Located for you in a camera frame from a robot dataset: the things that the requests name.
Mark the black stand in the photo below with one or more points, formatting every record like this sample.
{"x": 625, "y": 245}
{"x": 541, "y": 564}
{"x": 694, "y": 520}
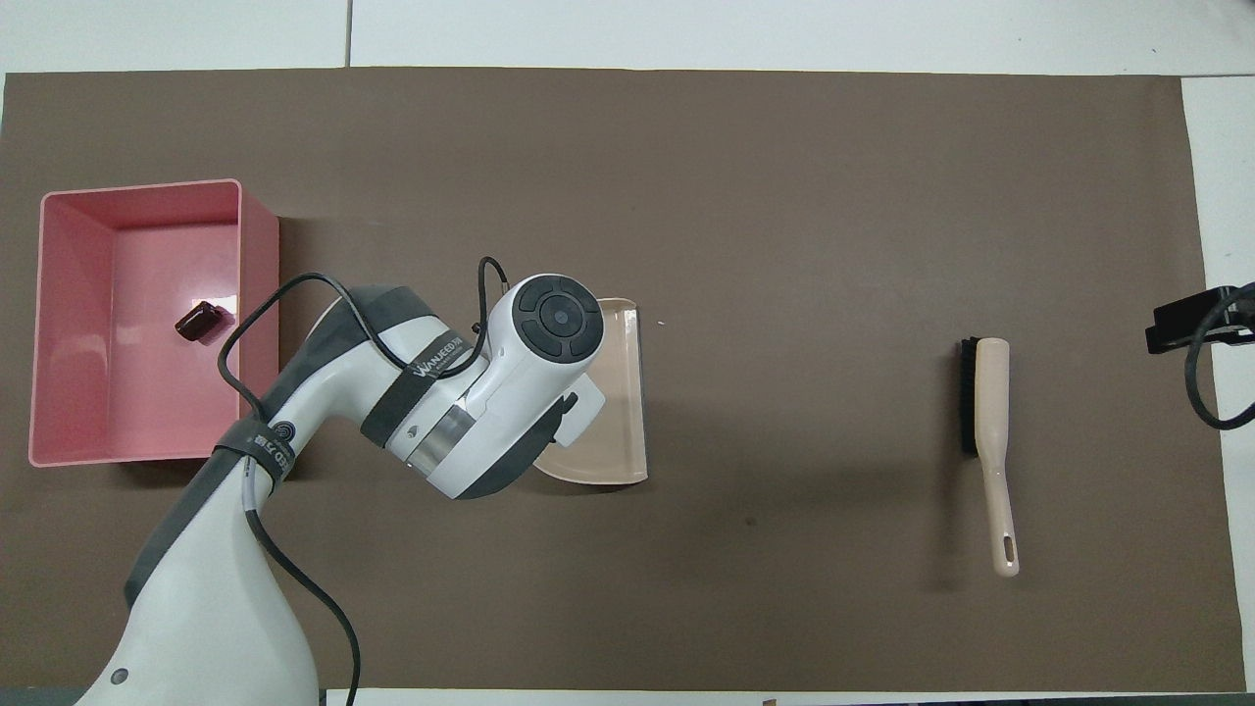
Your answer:
{"x": 1177, "y": 326}

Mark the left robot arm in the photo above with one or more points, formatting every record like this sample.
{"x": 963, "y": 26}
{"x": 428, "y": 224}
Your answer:
{"x": 216, "y": 588}

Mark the beige plastic dustpan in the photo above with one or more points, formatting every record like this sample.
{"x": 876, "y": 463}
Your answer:
{"x": 620, "y": 392}

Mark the small dark e-waste piece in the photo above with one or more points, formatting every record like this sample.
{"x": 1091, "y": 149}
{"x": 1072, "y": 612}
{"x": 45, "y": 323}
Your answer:
{"x": 200, "y": 321}

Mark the pink plastic bin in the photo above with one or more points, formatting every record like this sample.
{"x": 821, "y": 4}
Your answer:
{"x": 147, "y": 412}

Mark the beige brush with black bristles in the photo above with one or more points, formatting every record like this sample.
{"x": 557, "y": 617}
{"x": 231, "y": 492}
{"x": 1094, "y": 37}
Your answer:
{"x": 994, "y": 431}

